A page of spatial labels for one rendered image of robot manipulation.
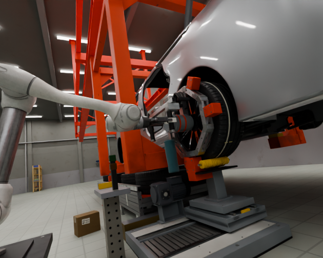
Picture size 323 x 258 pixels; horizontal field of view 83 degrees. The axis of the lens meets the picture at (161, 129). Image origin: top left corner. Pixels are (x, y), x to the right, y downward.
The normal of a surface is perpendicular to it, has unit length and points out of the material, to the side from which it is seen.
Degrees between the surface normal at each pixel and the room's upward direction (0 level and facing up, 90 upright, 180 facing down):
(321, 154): 90
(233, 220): 90
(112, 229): 90
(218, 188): 90
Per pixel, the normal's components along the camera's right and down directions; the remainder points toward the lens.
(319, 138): -0.89, 0.06
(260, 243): 0.42, -0.24
